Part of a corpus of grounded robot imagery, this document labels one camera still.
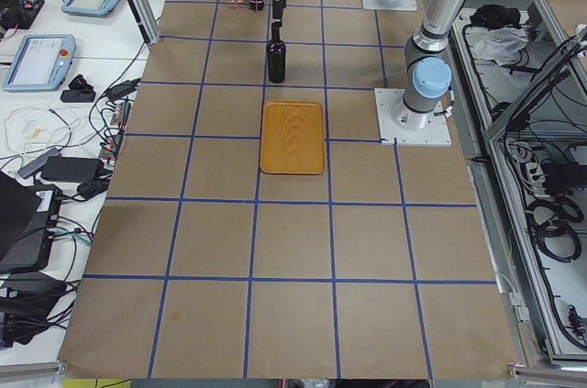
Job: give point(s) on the white crumpled cloth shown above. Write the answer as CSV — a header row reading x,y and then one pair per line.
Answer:
x,y
503,45

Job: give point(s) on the near teach pendant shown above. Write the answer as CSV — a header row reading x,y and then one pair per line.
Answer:
x,y
41,63

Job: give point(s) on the wooden tray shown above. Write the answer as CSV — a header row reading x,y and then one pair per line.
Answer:
x,y
292,138

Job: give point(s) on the black power adapter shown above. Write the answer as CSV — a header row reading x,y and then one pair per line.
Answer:
x,y
70,169

